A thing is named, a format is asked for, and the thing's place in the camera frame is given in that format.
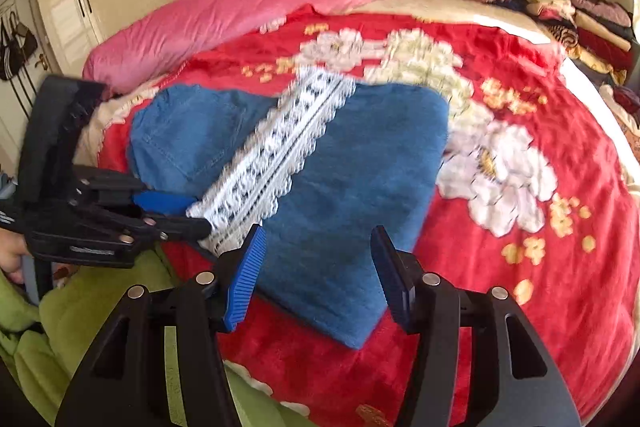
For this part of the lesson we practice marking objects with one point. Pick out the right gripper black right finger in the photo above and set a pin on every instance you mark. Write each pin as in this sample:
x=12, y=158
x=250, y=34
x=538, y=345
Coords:
x=394, y=277

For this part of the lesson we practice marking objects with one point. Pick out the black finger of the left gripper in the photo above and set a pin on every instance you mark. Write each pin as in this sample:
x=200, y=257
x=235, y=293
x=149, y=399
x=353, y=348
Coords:
x=177, y=228

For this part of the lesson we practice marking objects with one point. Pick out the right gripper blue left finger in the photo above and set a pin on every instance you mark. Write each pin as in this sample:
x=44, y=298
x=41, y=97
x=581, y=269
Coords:
x=246, y=263

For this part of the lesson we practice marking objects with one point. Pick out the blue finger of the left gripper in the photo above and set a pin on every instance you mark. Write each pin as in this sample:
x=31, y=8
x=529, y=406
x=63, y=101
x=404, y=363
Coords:
x=162, y=203

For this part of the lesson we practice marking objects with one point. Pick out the blue denim lace-trimmed pants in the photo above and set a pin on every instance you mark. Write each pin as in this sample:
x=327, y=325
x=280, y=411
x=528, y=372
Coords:
x=318, y=168

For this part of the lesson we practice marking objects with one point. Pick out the person's left hand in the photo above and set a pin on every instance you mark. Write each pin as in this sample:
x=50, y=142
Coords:
x=12, y=250

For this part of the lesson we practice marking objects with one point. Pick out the green fleece garment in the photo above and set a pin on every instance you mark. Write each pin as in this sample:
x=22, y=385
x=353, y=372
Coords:
x=43, y=345

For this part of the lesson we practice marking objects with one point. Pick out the red floral blanket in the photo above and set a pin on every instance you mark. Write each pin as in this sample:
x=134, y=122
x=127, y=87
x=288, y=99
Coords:
x=531, y=195

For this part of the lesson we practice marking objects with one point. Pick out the cream bed sheet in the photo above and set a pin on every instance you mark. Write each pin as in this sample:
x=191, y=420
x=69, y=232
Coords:
x=108, y=121

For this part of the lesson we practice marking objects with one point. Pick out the floral fabric laundry basket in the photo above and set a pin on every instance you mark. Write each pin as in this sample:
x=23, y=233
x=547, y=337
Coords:
x=625, y=120

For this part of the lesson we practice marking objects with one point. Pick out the pink quilt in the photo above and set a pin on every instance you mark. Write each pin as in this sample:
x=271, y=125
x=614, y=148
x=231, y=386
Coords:
x=168, y=36

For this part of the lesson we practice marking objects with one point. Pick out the pile of folded clothes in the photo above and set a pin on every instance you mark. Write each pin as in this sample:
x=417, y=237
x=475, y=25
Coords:
x=596, y=34

